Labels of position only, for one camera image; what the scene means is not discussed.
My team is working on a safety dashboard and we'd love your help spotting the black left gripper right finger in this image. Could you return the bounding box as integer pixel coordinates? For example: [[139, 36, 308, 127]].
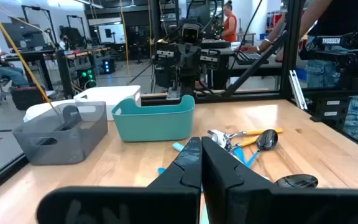
[[201, 136, 358, 224]]

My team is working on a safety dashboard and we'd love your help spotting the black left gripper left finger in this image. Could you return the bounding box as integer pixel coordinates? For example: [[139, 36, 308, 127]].
[[35, 136, 203, 224]]

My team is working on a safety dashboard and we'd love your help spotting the yellow handled spoon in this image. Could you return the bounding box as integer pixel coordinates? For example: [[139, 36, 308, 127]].
[[208, 127, 284, 151], [225, 136, 260, 153]]

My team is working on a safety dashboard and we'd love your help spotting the black keyboard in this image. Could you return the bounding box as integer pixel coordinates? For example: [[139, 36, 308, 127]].
[[234, 50, 270, 66]]

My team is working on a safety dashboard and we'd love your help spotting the teal plastic bin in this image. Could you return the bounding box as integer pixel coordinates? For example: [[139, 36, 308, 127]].
[[111, 94, 196, 143]]

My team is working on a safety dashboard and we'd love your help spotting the black device with blue lights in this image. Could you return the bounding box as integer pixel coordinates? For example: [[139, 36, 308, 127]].
[[101, 57, 117, 75]]

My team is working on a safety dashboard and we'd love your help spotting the bright computer monitor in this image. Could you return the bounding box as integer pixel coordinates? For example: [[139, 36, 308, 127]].
[[97, 23, 126, 45]]

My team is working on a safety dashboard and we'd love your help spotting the white plastic bin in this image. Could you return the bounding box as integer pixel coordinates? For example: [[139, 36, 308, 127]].
[[73, 85, 142, 121]]

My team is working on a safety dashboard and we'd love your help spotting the computer tower with green lights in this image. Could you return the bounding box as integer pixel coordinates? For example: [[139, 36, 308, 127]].
[[75, 66, 98, 91]]

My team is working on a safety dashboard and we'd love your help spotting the grey translucent plastic bin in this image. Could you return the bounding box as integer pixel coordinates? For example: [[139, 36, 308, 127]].
[[12, 101, 109, 166]]

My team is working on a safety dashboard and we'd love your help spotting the black desk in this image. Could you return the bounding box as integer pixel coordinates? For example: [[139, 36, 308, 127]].
[[4, 49, 57, 91]]

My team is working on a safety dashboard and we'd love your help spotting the white lidded trash can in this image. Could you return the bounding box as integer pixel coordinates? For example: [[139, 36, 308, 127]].
[[22, 98, 76, 123]]

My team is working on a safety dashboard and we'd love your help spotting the black case with red trim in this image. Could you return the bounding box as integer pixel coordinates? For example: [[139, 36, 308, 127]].
[[9, 85, 48, 111]]

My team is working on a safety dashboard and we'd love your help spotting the dark computer monitor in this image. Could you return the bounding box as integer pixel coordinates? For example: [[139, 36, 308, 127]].
[[0, 21, 47, 51]]

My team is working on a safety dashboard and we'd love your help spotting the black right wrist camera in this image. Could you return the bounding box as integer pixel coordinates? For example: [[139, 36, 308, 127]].
[[181, 23, 200, 45]]

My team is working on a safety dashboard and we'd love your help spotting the yellow hanging cable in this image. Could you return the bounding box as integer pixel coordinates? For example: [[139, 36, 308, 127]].
[[0, 0, 61, 115], [119, 0, 131, 75]]

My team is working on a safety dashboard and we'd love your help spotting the black aluminium table frame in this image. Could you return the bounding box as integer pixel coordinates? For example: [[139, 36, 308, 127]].
[[0, 0, 358, 200]]

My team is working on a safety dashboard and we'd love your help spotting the silver aluminium bracket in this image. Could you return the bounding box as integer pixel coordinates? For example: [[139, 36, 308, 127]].
[[288, 69, 308, 111]]

